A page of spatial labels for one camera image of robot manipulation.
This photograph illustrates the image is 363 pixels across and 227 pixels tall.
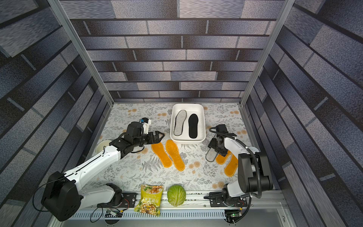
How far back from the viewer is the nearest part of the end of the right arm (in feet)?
2.18

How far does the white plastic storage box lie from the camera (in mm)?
975

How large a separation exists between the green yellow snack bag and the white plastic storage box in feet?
1.04

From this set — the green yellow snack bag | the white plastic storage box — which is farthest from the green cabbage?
the white plastic storage box

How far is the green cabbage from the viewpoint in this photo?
0.70m
